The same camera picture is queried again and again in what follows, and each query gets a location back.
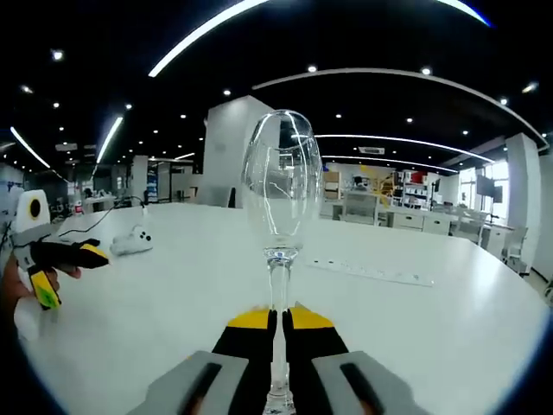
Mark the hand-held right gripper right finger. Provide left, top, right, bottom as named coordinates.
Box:
left=283, top=301, right=429, bottom=415

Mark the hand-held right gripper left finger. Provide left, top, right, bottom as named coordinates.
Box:
left=127, top=307, right=278, bottom=415

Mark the clear stemmed glass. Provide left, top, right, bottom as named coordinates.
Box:
left=239, top=108, right=324, bottom=415

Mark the dark monitor on stand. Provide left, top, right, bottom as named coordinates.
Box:
left=475, top=173, right=505, bottom=205

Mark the person's left hand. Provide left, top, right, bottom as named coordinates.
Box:
left=0, top=255, right=83, bottom=304

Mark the white game controller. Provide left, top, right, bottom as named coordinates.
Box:
left=109, top=224, right=156, bottom=258

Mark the straight ceiling light strip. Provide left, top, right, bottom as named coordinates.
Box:
left=95, top=116, right=124, bottom=165
left=10, top=125, right=53, bottom=170

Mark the white power strip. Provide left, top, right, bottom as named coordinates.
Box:
left=303, top=257, right=435, bottom=288

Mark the row of white office desks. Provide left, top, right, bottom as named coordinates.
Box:
left=321, top=200, right=516, bottom=261

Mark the brown cardboard box stack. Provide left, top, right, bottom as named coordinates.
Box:
left=323, top=171, right=343, bottom=201

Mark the storage shelf with boxes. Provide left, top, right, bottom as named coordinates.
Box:
left=391, top=169, right=442, bottom=209

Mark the white square pillar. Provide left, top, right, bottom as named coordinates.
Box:
left=504, top=132, right=542, bottom=231
left=201, top=95, right=283, bottom=209

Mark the thin curved ceiling light strip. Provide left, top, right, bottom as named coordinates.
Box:
left=315, top=133, right=494, bottom=163
left=321, top=154, right=460, bottom=175

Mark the wide curved ceiling light strip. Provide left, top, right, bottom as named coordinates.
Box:
left=148, top=0, right=493, bottom=80

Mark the group of ceiling spot lights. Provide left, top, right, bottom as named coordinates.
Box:
left=19, top=49, right=541, bottom=174

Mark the thin black cable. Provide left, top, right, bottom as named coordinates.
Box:
left=57, top=195, right=150, bottom=239

